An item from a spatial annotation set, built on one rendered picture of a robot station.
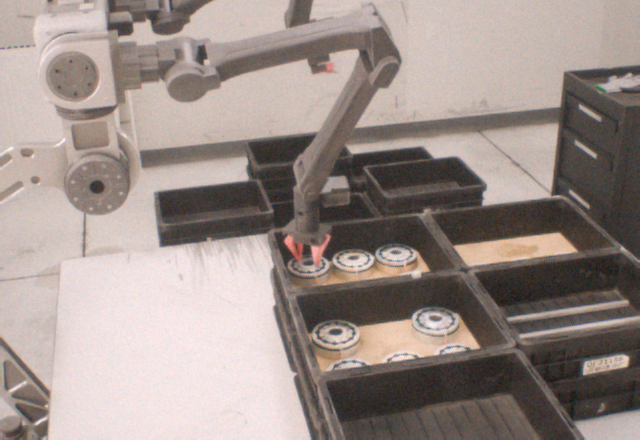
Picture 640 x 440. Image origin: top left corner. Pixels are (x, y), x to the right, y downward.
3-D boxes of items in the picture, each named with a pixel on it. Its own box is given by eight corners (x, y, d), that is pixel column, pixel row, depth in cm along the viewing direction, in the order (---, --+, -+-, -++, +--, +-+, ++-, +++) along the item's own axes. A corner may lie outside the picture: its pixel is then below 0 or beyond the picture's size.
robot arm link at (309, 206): (291, 180, 194) (296, 190, 189) (320, 177, 196) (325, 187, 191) (292, 207, 197) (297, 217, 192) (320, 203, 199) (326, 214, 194)
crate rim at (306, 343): (315, 387, 152) (315, 377, 151) (287, 302, 179) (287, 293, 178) (518, 356, 159) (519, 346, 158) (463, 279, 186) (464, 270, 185)
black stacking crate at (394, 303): (317, 427, 157) (316, 379, 152) (290, 339, 183) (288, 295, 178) (512, 395, 164) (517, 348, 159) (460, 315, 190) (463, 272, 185)
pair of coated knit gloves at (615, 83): (607, 96, 311) (608, 88, 309) (582, 81, 327) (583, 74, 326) (663, 90, 316) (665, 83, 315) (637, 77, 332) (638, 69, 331)
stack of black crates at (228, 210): (172, 336, 301) (158, 226, 281) (166, 294, 327) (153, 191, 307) (280, 320, 309) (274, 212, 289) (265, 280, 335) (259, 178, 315)
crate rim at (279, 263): (287, 302, 179) (287, 293, 178) (266, 238, 205) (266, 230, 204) (463, 279, 186) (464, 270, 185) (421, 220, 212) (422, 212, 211)
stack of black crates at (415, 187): (383, 304, 317) (385, 198, 297) (361, 266, 343) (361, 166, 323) (480, 289, 325) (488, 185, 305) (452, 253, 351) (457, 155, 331)
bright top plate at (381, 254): (385, 268, 201) (385, 266, 200) (369, 249, 209) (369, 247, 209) (423, 261, 203) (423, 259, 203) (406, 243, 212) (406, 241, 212)
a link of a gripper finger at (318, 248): (305, 255, 206) (304, 222, 201) (331, 261, 203) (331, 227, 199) (292, 268, 200) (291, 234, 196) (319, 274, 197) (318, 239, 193)
